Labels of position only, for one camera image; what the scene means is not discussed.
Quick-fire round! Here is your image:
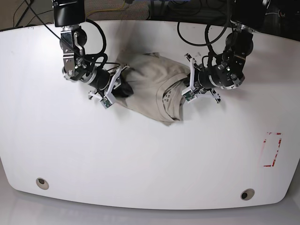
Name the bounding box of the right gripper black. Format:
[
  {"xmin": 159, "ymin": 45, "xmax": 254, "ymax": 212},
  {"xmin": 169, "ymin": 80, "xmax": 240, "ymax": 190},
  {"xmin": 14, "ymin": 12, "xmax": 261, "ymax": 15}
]
[{"xmin": 112, "ymin": 78, "xmax": 134, "ymax": 98}]

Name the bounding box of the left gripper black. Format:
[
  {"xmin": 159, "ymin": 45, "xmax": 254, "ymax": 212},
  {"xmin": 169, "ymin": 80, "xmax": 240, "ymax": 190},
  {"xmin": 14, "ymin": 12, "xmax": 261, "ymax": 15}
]
[{"xmin": 183, "ymin": 75, "xmax": 190, "ymax": 87}]

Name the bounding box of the beige t-shirt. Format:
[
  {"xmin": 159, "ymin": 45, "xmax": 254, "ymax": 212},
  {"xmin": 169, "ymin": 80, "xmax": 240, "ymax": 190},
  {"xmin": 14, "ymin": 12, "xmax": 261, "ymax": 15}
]
[{"xmin": 117, "ymin": 52, "xmax": 190, "ymax": 126}]

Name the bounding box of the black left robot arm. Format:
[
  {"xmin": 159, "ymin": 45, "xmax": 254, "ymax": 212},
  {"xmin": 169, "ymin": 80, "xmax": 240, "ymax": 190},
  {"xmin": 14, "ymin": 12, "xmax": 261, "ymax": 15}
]
[{"xmin": 186, "ymin": 0, "xmax": 270, "ymax": 93}]

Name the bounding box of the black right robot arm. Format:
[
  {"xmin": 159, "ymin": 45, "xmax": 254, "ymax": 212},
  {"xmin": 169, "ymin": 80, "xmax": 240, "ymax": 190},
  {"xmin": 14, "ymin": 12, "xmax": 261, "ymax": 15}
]
[{"xmin": 52, "ymin": 0, "xmax": 134, "ymax": 98}]

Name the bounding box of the red tape rectangle marking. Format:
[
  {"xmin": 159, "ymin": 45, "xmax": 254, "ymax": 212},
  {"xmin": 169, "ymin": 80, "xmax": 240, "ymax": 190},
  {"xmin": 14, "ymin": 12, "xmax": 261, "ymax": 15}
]
[{"xmin": 260, "ymin": 132, "xmax": 282, "ymax": 168}]

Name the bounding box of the left table grommet hole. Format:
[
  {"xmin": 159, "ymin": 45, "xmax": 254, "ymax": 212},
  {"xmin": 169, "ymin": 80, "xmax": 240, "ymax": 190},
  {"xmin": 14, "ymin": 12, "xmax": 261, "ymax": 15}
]
[{"xmin": 36, "ymin": 178, "xmax": 49, "ymax": 190}]

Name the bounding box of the table grommet hole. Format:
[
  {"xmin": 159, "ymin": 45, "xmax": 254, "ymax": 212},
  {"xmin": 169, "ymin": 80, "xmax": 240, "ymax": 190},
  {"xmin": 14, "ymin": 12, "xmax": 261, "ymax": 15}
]
[
  {"xmin": 36, "ymin": 178, "xmax": 49, "ymax": 190},
  {"xmin": 240, "ymin": 188, "xmax": 255, "ymax": 201}
]

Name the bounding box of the right table grommet hole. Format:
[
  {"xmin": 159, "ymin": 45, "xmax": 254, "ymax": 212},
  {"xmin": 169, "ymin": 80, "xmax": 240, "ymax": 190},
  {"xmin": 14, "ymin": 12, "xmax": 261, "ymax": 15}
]
[{"xmin": 240, "ymin": 188, "xmax": 255, "ymax": 201}]

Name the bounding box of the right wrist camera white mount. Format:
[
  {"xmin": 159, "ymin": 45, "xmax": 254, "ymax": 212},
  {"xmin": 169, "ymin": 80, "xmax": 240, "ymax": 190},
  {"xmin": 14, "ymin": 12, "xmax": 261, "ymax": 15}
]
[{"xmin": 87, "ymin": 64, "xmax": 130, "ymax": 109}]

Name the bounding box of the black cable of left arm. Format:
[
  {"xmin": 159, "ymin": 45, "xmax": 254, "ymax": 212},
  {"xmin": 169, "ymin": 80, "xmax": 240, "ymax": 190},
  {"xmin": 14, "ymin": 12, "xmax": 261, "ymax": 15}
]
[{"xmin": 177, "ymin": 0, "xmax": 235, "ymax": 61}]

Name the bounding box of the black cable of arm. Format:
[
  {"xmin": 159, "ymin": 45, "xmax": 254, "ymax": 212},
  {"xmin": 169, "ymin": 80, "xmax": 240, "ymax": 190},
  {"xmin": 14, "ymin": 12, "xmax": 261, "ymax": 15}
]
[
  {"xmin": 23, "ymin": 0, "xmax": 122, "ymax": 71},
  {"xmin": 177, "ymin": 0, "xmax": 235, "ymax": 61}
]

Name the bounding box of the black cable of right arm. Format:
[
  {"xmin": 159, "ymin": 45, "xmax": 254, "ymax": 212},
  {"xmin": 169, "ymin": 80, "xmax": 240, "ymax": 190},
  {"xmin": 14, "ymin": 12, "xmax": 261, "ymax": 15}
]
[{"xmin": 23, "ymin": 0, "xmax": 122, "ymax": 71}]

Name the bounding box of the yellow cable on floor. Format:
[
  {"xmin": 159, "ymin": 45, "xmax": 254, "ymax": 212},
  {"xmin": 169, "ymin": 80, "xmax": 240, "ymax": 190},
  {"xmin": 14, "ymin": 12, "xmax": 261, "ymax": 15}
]
[{"xmin": 85, "ymin": 0, "xmax": 128, "ymax": 17}]

